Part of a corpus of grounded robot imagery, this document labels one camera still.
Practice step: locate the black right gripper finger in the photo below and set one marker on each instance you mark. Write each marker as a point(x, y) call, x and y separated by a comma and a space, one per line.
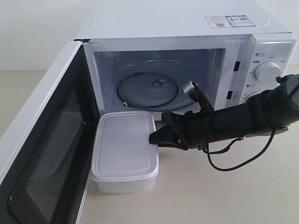
point(167, 118)
point(165, 137)

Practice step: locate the white upper control knob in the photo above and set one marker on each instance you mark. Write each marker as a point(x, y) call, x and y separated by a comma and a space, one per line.
point(267, 71)

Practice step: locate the white microwave door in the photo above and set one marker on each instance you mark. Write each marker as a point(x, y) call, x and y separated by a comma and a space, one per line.
point(45, 154)

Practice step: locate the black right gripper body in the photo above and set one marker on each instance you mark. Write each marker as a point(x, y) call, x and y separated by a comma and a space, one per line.
point(193, 129)

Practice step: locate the white plastic lidded container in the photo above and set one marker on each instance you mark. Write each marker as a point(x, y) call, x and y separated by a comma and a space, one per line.
point(123, 160)

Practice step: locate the white microwave oven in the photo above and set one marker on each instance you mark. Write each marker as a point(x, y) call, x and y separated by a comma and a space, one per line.
point(123, 32)

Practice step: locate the blue white label sticker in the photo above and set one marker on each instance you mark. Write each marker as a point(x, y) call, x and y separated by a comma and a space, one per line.
point(229, 21)

